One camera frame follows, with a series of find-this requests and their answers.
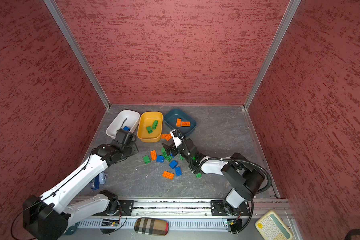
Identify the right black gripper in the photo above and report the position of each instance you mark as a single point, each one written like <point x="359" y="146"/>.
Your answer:
<point x="173" y="147"/>

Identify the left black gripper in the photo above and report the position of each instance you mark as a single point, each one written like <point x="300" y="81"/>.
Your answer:
<point x="135" y="150"/>

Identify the orange lego brick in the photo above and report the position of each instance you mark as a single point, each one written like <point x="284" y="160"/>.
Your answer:
<point x="178" y="123"/>

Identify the orange lego bottom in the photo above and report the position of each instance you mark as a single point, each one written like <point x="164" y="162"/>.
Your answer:
<point x="168" y="175"/>

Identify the green long lego brick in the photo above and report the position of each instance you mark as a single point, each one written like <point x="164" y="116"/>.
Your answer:
<point x="155" y="124"/>

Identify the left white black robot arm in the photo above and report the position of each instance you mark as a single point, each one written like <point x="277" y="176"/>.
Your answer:
<point x="48" y="216"/>

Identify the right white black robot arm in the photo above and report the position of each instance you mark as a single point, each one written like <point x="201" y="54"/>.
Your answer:
<point x="245" y="177"/>

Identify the green flat lego plate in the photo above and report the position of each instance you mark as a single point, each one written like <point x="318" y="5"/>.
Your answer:
<point x="168" y="158"/>

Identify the white plastic container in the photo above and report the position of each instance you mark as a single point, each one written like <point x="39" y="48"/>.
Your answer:
<point x="124" y="118"/>

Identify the yellow plastic container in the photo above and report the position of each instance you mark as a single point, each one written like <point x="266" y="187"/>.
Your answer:
<point x="146" y="120"/>

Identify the plaid fabric case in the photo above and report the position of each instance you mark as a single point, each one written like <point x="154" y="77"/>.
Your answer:
<point x="151" y="226"/>

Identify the yellow calculator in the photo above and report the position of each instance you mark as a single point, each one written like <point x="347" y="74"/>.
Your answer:
<point x="271" y="227"/>

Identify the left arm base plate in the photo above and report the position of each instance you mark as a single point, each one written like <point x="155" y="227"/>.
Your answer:
<point x="123" y="207"/>

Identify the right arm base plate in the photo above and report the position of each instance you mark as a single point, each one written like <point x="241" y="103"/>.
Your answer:
<point x="222" y="208"/>

